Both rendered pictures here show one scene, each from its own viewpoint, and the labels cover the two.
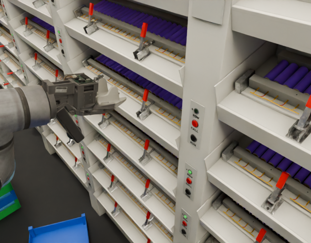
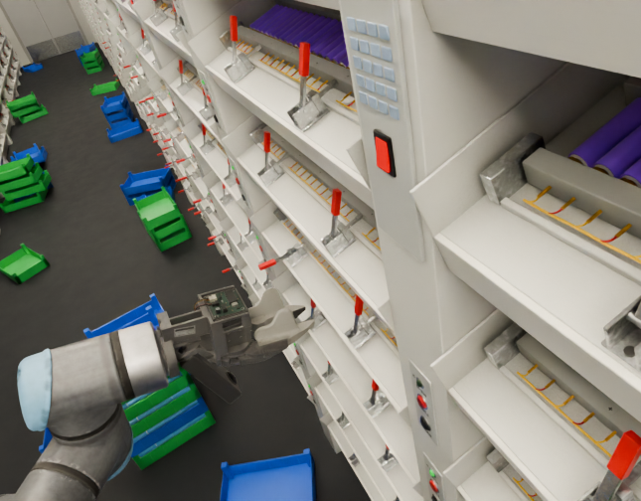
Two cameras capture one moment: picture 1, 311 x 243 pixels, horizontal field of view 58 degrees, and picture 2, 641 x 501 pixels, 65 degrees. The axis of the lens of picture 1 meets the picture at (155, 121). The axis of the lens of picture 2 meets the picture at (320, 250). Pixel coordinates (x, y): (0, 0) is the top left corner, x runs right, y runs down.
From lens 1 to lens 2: 0.26 m
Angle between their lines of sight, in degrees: 19
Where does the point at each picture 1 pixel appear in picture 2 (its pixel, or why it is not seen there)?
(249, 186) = not seen: outside the picture
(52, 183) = (264, 384)
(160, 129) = (386, 373)
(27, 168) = not seen: hidden behind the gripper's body
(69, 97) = (203, 338)
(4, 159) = (104, 445)
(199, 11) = (387, 224)
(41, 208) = (245, 428)
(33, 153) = not seen: hidden behind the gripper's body
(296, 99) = (608, 421)
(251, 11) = (465, 261)
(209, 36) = (411, 270)
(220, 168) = (483, 487)
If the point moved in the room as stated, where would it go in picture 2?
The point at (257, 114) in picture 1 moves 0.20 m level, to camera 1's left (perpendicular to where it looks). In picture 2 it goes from (524, 431) to (309, 412)
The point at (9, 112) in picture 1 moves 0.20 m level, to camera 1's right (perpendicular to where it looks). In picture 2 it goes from (96, 385) to (248, 399)
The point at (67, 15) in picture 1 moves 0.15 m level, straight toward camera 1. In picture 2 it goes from (240, 143) to (234, 178)
